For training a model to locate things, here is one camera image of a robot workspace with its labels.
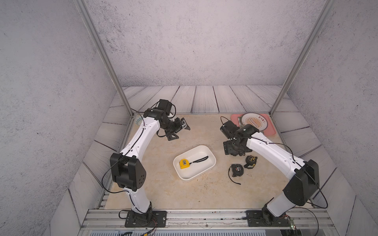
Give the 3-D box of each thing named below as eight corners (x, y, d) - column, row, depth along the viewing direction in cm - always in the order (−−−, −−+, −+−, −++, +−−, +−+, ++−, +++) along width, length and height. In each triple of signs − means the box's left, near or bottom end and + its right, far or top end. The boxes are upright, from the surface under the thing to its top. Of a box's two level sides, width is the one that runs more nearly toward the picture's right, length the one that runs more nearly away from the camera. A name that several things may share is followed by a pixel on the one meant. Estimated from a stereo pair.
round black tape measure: (243, 166, 93) (245, 164, 90) (246, 156, 98) (247, 153, 95) (253, 170, 91) (255, 168, 89) (255, 159, 96) (257, 157, 94)
